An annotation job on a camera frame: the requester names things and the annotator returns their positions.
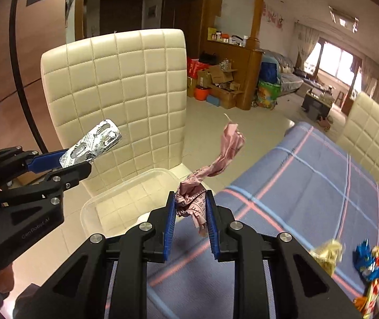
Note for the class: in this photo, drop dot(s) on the dark coffee table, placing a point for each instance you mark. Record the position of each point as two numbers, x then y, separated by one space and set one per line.
317 103

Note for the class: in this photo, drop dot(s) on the gold foil wrapper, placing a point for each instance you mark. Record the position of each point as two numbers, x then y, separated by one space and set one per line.
327 254

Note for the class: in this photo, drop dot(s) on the person's left hand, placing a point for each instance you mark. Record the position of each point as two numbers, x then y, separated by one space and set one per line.
0 280

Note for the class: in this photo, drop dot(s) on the patterned curtain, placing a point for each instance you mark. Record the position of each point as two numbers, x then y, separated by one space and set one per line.
305 45

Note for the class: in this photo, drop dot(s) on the dark wooden door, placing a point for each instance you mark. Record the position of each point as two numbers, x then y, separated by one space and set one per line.
121 16

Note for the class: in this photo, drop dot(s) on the red box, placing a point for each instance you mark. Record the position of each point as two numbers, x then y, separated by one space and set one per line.
196 68

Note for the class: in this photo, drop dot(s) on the glass jars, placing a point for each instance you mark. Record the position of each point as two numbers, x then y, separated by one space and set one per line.
226 64

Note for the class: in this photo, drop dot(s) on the grey sofa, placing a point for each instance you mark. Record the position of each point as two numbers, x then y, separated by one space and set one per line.
290 78

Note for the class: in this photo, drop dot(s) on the red and gold striped wrapper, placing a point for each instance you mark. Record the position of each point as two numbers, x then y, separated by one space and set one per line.
372 294

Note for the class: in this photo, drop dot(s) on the cream quilted leather chair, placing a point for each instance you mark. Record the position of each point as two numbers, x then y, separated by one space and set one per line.
368 129
109 89

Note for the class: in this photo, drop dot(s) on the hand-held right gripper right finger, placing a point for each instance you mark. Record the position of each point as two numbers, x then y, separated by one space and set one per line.
212 229

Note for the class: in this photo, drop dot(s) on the bright window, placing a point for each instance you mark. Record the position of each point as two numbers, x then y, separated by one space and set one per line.
335 61

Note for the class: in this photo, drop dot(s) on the wooden room divider cabinet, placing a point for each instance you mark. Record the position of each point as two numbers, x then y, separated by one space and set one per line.
252 73

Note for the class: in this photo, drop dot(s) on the pink wall poster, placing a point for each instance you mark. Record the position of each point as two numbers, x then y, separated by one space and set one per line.
274 16

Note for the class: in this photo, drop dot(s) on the colourful printed bag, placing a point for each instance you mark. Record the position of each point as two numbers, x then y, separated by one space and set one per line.
267 94

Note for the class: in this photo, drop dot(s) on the blue foil wrapper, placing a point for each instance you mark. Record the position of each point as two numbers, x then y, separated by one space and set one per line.
365 261

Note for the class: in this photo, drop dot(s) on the orange bucket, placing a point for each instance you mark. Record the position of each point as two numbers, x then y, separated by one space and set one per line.
201 93

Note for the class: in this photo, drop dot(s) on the silver blister pack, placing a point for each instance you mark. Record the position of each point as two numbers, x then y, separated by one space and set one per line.
93 139

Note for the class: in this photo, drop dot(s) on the blue bag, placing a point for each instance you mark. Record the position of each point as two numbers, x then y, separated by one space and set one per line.
269 71

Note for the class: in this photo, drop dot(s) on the blue plaid tablecloth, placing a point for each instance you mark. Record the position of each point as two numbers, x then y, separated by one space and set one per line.
292 189

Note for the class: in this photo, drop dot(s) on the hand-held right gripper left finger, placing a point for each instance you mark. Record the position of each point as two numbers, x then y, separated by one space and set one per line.
171 229

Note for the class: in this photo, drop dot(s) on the open cardboard box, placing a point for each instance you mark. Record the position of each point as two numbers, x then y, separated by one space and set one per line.
227 98
221 76

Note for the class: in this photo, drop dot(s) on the pink paper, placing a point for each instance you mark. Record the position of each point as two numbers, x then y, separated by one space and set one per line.
192 199

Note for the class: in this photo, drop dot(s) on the clear plastic container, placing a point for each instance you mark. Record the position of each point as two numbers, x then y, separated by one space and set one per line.
126 186

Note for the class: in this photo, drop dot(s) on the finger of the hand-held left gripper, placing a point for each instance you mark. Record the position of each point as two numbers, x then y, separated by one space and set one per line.
73 176
43 162

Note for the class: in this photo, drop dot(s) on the row of jars and bottles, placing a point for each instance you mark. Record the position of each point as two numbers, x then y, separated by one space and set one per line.
227 38

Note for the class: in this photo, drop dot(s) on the ceiling lamp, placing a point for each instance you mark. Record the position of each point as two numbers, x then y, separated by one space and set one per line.
343 18

